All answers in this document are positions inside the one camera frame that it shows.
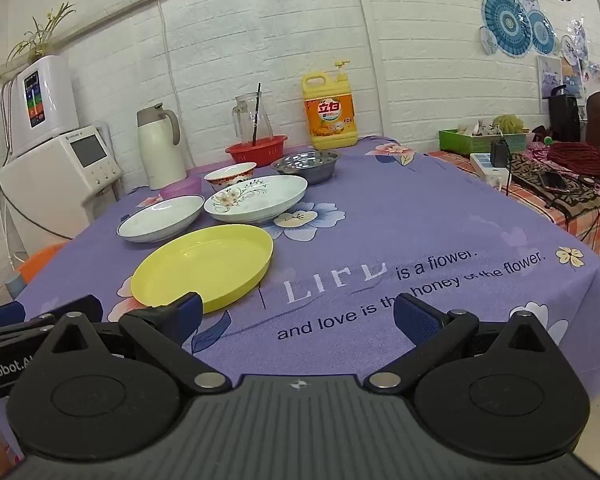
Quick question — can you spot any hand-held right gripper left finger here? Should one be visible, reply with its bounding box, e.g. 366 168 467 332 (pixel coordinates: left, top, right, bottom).
45 291 231 394

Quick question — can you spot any red patterned white bowl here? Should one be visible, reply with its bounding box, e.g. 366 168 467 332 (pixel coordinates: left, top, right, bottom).
203 162 258 192

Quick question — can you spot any white thermos jug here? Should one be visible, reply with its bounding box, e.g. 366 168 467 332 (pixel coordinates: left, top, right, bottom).
136 103 188 191

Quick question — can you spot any purple floral tablecloth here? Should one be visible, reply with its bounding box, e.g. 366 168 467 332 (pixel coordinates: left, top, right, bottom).
15 135 600 411

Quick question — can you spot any orange checked tablecloth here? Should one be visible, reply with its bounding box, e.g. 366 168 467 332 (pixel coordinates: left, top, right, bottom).
427 150 600 268

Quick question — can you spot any white power strip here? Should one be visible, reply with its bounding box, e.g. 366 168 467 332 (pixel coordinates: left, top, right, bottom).
469 152 513 190

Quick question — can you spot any green tray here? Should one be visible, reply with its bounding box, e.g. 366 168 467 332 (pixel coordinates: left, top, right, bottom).
439 129 531 157

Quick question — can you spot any dark red knitted cloth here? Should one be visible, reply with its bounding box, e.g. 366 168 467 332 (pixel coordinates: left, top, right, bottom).
545 141 600 186

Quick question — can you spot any red plastic basket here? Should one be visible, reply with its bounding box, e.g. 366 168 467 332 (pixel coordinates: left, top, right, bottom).
225 134 289 167

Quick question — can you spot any crumpled white paper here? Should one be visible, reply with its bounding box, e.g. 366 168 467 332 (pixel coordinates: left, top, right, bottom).
457 119 491 136

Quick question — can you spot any yellow detergent bottle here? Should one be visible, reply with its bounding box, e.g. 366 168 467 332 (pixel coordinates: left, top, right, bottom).
301 60 358 151

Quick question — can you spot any black stirring stick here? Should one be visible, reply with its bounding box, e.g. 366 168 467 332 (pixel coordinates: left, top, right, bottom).
251 83 262 147

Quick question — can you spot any metal bowl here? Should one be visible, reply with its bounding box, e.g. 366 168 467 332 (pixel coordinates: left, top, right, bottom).
270 150 342 186

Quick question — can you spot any brown patterned cloth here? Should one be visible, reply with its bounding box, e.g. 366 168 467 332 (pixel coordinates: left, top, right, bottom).
510 152 600 221

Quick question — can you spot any white countertop water dispenser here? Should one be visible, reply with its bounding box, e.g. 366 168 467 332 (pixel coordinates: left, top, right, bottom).
0 122 123 256

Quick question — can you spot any purple plastic bowl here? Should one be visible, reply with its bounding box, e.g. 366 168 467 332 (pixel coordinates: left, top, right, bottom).
159 175 204 201

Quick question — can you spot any clear glass pitcher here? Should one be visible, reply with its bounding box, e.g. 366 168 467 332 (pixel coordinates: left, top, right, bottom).
232 92 275 145

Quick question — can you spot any green potted plant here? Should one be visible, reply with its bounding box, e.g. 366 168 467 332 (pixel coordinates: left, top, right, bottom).
5 2 76 66

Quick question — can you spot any large blue paper fan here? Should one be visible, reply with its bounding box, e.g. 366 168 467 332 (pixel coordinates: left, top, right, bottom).
481 0 533 56

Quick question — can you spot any smartphone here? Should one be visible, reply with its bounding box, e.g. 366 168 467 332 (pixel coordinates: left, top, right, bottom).
539 170 568 192

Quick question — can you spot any yellow plastic plate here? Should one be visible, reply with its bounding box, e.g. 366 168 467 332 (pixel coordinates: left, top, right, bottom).
130 224 275 315

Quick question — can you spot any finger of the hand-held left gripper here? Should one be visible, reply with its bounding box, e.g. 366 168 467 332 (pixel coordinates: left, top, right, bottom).
0 301 27 333
0 295 104 344

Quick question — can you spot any orange stool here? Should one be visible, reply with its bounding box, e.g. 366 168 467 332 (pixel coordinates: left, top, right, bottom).
17 241 71 283

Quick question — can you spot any yellow loofah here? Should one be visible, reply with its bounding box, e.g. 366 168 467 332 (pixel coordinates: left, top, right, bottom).
491 114 525 133

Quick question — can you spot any plain white plate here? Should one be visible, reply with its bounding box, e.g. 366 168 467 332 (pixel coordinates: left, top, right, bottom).
116 194 206 244

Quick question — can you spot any white water purifier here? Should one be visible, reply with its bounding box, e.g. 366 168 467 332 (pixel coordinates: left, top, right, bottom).
0 55 81 158

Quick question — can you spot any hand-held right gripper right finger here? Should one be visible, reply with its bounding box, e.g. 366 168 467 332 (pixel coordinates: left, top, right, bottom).
364 292 556 394

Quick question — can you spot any black charger adapter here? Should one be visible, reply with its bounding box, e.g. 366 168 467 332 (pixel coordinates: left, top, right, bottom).
490 139 512 168

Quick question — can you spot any white floral plate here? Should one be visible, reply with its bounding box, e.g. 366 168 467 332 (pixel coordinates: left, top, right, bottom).
203 175 309 225

